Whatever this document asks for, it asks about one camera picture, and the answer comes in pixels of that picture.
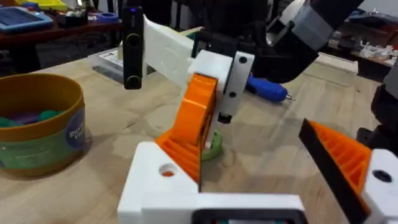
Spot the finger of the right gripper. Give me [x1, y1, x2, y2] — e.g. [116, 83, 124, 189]
[170, 50, 255, 147]

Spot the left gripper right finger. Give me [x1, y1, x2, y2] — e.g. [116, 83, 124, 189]
[298, 118, 398, 224]

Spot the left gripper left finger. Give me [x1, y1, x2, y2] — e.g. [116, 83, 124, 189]
[117, 129, 202, 224]

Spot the blue electric screwdriver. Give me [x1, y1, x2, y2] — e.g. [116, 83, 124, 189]
[244, 73, 296, 103]

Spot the green disc with holes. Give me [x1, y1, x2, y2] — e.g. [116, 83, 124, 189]
[200, 129, 224, 162]

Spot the round tub with green label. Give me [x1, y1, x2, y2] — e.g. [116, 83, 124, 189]
[0, 73, 87, 179]

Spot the heap of white parts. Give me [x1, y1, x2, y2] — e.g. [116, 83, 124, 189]
[357, 42, 398, 68]

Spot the blue tape roll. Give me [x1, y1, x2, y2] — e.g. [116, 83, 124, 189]
[95, 11, 121, 24]

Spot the black box with items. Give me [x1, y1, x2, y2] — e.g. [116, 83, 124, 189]
[57, 9, 88, 28]

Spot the dark wooden side table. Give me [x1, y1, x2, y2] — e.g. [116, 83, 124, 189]
[0, 18, 123, 50]

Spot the yellow board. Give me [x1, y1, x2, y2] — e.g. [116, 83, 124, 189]
[14, 0, 68, 12]

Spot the blue tray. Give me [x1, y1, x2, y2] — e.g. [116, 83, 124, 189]
[0, 6, 54, 34]

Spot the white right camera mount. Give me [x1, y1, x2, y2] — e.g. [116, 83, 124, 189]
[142, 14, 196, 91]

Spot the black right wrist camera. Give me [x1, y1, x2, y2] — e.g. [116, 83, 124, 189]
[122, 5, 145, 90]

